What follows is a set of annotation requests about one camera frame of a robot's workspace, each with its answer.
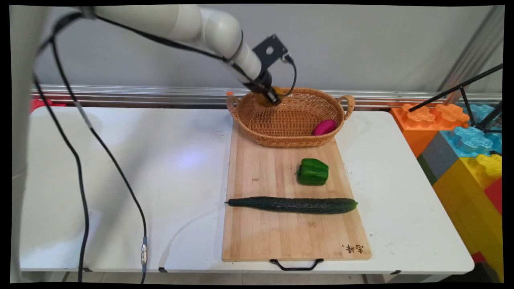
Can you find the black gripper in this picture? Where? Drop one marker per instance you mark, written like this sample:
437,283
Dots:
260,82

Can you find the orange round fruit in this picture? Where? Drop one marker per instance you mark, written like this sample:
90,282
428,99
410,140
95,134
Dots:
263,98

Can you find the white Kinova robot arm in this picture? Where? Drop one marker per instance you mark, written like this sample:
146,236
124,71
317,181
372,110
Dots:
168,22

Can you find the woven wicker basket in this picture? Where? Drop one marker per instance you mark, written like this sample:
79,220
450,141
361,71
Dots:
287,120

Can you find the magenta sweet potato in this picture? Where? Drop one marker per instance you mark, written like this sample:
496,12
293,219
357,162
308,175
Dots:
324,127

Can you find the green bell pepper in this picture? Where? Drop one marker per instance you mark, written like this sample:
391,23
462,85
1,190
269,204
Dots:
314,171

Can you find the long dark green cucumber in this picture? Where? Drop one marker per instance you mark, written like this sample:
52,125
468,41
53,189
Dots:
293,204

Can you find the bamboo cutting board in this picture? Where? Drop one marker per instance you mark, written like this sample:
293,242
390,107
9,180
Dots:
281,233

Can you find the orange big building block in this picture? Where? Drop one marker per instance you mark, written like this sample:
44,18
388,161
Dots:
417,128

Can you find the grey building block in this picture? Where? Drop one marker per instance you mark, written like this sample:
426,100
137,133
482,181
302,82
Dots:
439,156

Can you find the black tripod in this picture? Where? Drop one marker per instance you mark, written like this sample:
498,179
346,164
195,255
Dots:
466,86

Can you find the light blue building block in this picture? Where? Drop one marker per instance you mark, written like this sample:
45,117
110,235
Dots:
472,140
480,111

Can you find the yellow big building block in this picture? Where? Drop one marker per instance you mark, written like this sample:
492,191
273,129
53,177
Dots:
470,208

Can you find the red object behind table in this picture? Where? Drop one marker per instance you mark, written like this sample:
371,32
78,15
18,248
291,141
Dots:
42,104

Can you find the red building block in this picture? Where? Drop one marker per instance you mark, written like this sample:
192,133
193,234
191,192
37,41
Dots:
494,194

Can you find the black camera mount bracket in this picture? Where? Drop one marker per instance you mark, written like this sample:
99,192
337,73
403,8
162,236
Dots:
270,50

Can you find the aluminium rail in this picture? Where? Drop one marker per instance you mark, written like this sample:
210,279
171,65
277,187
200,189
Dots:
140,94

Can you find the slanted aluminium post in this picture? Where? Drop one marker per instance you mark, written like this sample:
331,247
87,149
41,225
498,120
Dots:
472,52

